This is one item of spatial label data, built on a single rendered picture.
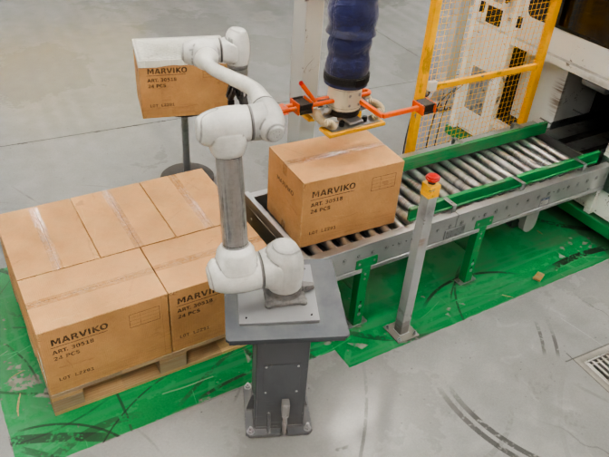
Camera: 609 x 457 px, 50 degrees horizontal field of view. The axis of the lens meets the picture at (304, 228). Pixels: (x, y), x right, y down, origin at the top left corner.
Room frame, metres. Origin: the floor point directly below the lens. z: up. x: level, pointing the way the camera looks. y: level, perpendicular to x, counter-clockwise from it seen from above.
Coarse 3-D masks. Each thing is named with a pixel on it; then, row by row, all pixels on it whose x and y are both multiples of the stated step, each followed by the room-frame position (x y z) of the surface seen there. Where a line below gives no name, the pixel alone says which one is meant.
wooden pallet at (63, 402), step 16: (224, 336) 2.43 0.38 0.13; (176, 352) 2.28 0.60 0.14; (192, 352) 2.40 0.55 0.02; (208, 352) 2.41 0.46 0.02; (224, 352) 2.43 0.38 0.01; (128, 368) 2.15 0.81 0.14; (144, 368) 2.26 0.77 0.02; (160, 368) 2.24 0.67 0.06; (176, 368) 2.28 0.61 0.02; (96, 384) 2.14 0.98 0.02; (112, 384) 2.14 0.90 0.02; (128, 384) 2.15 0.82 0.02; (64, 400) 1.98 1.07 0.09; (80, 400) 2.01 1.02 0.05; (96, 400) 2.05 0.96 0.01
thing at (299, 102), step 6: (300, 96) 2.92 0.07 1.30; (306, 96) 2.92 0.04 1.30; (294, 102) 2.86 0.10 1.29; (300, 102) 2.87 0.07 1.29; (306, 102) 2.87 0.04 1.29; (312, 102) 2.86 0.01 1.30; (300, 108) 2.82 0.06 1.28; (306, 108) 2.85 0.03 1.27; (312, 108) 2.87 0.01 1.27; (300, 114) 2.82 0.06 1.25
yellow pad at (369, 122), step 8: (368, 120) 2.99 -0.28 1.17; (376, 120) 3.00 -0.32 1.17; (320, 128) 2.88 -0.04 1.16; (328, 128) 2.87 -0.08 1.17; (336, 128) 2.88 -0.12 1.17; (344, 128) 2.88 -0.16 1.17; (352, 128) 2.90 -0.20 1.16; (360, 128) 2.91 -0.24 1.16; (368, 128) 2.93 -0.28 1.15; (328, 136) 2.81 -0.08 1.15; (336, 136) 2.83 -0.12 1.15
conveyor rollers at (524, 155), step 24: (504, 144) 4.05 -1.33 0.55; (528, 144) 4.09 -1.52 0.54; (432, 168) 3.69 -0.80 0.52; (456, 168) 3.67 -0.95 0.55; (480, 168) 3.71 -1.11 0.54; (504, 168) 3.77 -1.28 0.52; (528, 168) 3.74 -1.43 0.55; (408, 192) 3.34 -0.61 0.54; (456, 192) 3.38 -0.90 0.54; (504, 192) 3.42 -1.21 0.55; (336, 240) 2.83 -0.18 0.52
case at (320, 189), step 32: (288, 160) 2.90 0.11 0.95; (320, 160) 2.92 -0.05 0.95; (352, 160) 2.95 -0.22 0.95; (384, 160) 2.98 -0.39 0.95; (288, 192) 2.82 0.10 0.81; (320, 192) 2.74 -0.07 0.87; (352, 192) 2.84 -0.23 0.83; (384, 192) 2.94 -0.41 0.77; (288, 224) 2.80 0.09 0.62; (320, 224) 2.75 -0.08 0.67; (352, 224) 2.85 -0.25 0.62; (384, 224) 2.96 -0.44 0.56
